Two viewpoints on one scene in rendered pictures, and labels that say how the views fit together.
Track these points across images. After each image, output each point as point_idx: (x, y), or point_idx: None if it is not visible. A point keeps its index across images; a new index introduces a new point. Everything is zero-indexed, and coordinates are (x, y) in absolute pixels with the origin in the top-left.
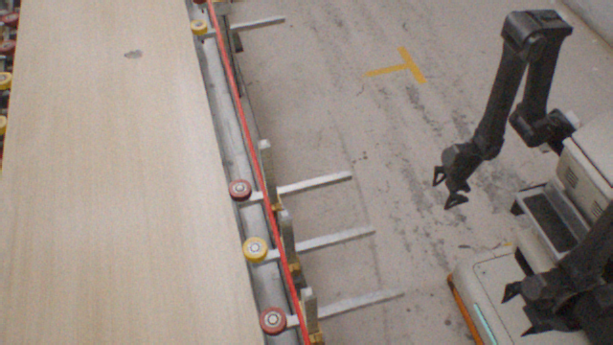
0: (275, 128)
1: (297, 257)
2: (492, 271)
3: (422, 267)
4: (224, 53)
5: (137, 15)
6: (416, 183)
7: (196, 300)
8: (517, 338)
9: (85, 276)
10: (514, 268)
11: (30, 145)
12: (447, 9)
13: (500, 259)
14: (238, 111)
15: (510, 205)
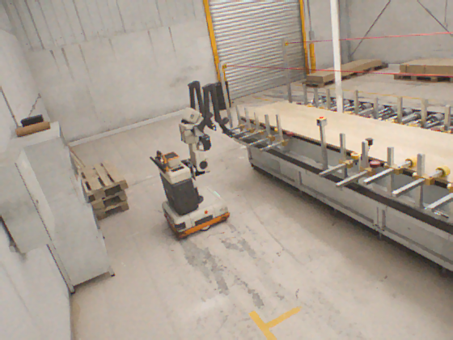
0: (340, 253)
1: (267, 135)
2: (213, 201)
3: (239, 223)
4: (268, 67)
5: (394, 149)
6: (247, 248)
7: (285, 122)
8: (207, 191)
9: (315, 117)
10: (205, 203)
11: (368, 121)
12: None
13: (209, 204)
14: (319, 164)
15: (199, 252)
